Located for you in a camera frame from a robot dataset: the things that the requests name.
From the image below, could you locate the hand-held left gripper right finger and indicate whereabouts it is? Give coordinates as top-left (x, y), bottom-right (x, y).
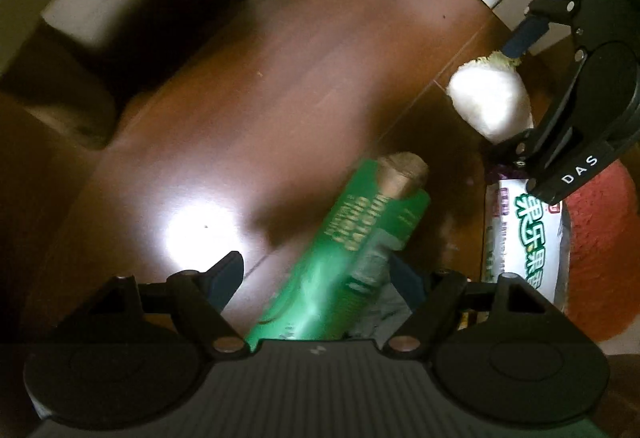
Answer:
top-left (385, 252), bottom-right (548, 361)

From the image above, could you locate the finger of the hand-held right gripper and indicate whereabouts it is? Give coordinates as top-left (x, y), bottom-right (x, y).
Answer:
top-left (479, 40), bottom-right (603, 179)
top-left (501, 0), bottom-right (608, 61)

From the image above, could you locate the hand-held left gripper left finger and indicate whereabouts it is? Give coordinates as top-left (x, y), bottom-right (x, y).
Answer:
top-left (92, 250), bottom-right (247, 361)

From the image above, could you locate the white napa cabbage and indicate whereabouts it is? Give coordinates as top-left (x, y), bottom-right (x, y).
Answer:
top-left (446, 49), bottom-right (535, 145)

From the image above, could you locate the green carton box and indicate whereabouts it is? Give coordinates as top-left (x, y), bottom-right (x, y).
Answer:
top-left (244, 152), bottom-right (432, 353)

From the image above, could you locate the crumpled grey wrapper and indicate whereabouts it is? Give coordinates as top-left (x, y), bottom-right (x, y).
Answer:
top-left (345, 285), bottom-right (418, 341)

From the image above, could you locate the white snack packet green text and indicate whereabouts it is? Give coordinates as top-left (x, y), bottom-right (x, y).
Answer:
top-left (481, 165), bottom-right (568, 306)

